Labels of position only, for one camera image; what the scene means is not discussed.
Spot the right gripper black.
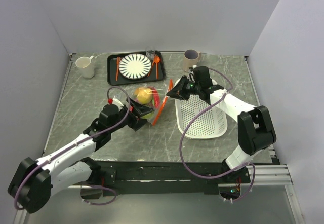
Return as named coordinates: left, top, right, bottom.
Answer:
left=167, top=75, right=201, bottom=101

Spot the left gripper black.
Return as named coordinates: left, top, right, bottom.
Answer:
left=109, top=97, right=154, bottom=133

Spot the green pear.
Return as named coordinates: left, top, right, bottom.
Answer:
left=141, top=110, right=155, bottom=120

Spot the yellow lemon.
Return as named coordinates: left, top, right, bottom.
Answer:
left=134, top=87, right=152, bottom=104

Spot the red chili pepper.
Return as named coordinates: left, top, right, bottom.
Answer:
left=152, top=92, right=160, bottom=108

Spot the clear zip top bag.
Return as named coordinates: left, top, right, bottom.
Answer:
left=130, top=79, right=174, bottom=125

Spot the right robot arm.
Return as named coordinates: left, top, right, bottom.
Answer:
left=167, top=66, right=276, bottom=182

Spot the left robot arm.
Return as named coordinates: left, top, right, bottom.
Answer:
left=8, top=99, right=154, bottom=213

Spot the black tray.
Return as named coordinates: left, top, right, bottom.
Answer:
left=107, top=51, right=166, bottom=86

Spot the beige mug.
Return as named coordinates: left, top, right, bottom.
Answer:
left=182, top=49, right=201, bottom=72

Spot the orange spoon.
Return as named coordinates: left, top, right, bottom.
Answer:
left=147, top=55, right=160, bottom=79

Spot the striped white plate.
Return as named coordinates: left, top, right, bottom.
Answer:
left=118, top=53, right=151, bottom=80

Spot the white plastic basket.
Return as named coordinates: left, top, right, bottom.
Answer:
left=175, top=95, right=228, bottom=140

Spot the clear glass cup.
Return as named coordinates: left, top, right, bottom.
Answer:
left=145, top=46, right=155, bottom=61

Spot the orange fork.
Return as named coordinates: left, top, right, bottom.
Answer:
left=115, top=57, right=122, bottom=82

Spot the white cup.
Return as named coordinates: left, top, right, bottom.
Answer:
left=75, top=56, right=95, bottom=79

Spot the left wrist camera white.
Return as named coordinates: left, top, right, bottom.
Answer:
left=108, top=96, right=123, bottom=107

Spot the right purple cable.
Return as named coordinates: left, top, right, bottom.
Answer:
left=179, top=67, right=256, bottom=202

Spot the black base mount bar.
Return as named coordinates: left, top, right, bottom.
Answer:
left=69, top=158, right=251, bottom=200

